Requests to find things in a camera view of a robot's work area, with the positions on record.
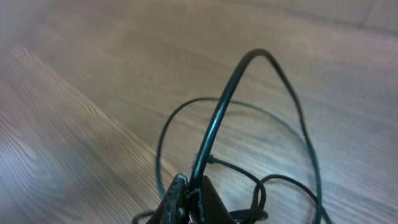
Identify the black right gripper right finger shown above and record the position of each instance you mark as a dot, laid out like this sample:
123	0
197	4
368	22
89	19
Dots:
211	208

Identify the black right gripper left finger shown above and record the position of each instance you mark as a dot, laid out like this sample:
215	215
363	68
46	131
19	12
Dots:
173	208

